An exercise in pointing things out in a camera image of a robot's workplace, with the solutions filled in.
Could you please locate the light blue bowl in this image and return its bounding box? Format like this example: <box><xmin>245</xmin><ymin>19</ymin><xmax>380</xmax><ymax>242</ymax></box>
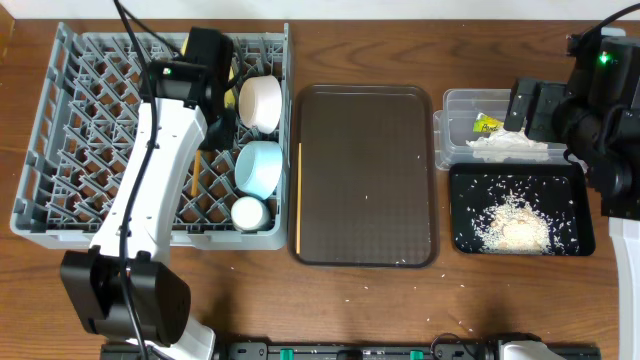
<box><xmin>234</xmin><ymin>141</ymin><xmax>283</xmax><ymax>200</ymax></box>

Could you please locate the white pink bowl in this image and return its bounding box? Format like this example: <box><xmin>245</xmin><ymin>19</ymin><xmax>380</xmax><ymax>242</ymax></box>
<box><xmin>238</xmin><ymin>75</ymin><xmax>283</xmax><ymax>134</ymax></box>

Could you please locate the white green cup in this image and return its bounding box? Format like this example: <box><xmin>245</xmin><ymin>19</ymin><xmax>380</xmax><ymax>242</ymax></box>
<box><xmin>231</xmin><ymin>196</ymin><xmax>271</xmax><ymax>232</ymax></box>

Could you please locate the yellow plate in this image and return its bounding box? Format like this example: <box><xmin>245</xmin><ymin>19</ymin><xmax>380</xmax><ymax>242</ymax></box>
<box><xmin>181</xmin><ymin>37</ymin><xmax>236</xmax><ymax>109</ymax></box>

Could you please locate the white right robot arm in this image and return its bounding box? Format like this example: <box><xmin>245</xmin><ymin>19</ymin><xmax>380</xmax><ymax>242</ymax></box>
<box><xmin>504</xmin><ymin>27</ymin><xmax>639</xmax><ymax>359</ymax></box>

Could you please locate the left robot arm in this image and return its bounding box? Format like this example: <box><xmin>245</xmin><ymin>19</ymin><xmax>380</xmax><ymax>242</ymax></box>
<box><xmin>60</xmin><ymin>27</ymin><xmax>237</xmax><ymax>359</ymax></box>

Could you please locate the clear plastic waste bin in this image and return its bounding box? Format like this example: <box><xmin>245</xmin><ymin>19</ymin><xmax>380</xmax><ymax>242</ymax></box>
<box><xmin>433</xmin><ymin>88</ymin><xmax>566</xmax><ymax>171</ymax></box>

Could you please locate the crumpled white tissue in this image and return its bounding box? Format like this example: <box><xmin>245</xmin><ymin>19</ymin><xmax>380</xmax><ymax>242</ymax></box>
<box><xmin>466</xmin><ymin>129</ymin><xmax>549</xmax><ymax>162</ymax></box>

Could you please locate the green snack wrapper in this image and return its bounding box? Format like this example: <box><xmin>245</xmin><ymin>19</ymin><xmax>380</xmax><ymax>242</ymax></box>
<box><xmin>473</xmin><ymin>113</ymin><xmax>504</xmax><ymax>133</ymax></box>

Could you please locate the black tray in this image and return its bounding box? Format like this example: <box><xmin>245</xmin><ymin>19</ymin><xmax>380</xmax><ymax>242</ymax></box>
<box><xmin>449</xmin><ymin>163</ymin><xmax>595</xmax><ymax>256</ymax></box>

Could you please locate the rice pile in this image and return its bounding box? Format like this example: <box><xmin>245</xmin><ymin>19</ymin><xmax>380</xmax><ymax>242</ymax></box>
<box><xmin>474</xmin><ymin>194</ymin><xmax>551</xmax><ymax>255</ymax></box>

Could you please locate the grey plastic dish rack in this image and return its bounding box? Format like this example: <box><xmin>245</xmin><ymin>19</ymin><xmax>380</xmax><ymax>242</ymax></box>
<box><xmin>10</xmin><ymin>24</ymin><xmax>288</xmax><ymax>250</ymax></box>

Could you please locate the dark brown serving tray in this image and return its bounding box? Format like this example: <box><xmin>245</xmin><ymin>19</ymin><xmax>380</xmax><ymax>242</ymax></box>
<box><xmin>291</xmin><ymin>85</ymin><xmax>439</xmax><ymax>269</ymax></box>

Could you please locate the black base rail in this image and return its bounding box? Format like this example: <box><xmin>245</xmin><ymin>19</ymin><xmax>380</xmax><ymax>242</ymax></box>
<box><xmin>99</xmin><ymin>333</ymin><xmax>602</xmax><ymax>360</ymax></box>

